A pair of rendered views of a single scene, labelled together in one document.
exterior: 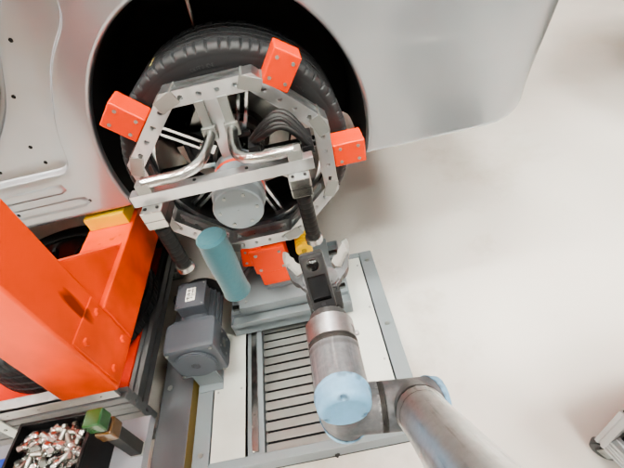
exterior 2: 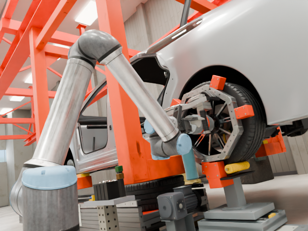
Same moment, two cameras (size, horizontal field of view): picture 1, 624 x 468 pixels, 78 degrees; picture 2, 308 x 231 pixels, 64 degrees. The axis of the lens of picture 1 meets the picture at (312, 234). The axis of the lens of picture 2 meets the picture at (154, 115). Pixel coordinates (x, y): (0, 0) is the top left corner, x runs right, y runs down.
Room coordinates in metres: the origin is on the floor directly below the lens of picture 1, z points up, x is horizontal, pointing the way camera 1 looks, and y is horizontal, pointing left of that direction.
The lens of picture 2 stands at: (-0.58, -0.84, 0.58)
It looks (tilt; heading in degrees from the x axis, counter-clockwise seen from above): 13 degrees up; 44
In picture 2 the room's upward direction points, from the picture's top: 10 degrees counter-clockwise
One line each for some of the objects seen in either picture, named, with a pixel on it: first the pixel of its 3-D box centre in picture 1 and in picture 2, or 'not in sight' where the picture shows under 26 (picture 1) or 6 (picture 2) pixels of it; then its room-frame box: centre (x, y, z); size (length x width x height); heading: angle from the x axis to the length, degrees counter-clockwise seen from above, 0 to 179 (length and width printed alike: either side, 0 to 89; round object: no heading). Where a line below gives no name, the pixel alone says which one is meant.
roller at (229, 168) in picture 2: (300, 227); (237, 167); (1.05, 0.03, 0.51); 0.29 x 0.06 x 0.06; 178
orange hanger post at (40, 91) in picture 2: not in sight; (40, 106); (0.72, 2.61, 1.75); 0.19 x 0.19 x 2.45; 88
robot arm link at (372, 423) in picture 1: (348, 408); (161, 147); (0.31, 0.01, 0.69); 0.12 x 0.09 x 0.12; 84
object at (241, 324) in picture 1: (289, 285); (240, 221); (1.13, 0.15, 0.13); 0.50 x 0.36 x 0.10; 88
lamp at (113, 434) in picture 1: (109, 429); (120, 176); (0.44, 0.56, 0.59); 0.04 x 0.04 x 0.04; 88
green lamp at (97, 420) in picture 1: (97, 420); (118, 168); (0.44, 0.56, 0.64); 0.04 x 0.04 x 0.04; 88
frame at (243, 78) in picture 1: (240, 172); (204, 124); (0.96, 0.16, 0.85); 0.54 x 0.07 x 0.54; 88
